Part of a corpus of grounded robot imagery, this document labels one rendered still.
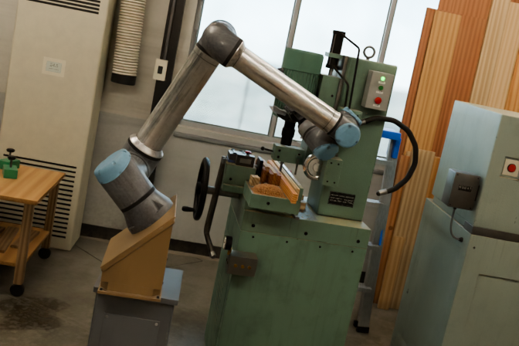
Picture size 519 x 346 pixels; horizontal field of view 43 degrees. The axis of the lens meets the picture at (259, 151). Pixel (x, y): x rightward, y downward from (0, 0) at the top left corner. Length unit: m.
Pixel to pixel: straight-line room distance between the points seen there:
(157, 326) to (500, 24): 3.01
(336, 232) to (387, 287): 1.48
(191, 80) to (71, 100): 1.76
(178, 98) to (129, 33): 1.71
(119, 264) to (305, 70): 1.16
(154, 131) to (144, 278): 0.55
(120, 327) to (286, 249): 0.81
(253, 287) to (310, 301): 0.27
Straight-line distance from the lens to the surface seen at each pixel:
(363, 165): 3.00
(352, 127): 2.35
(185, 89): 2.48
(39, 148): 4.22
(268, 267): 2.92
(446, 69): 4.41
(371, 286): 3.93
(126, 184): 2.42
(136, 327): 2.52
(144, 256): 2.37
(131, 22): 4.17
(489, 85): 4.53
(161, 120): 2.52
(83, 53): 4.10
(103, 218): 4.56
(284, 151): 2.98
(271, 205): 2.74
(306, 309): 3.03
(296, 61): 2.90
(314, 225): 2.90
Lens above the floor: 1.52
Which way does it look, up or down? 10 degrees down
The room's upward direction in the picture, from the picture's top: 11 degrees clockwise
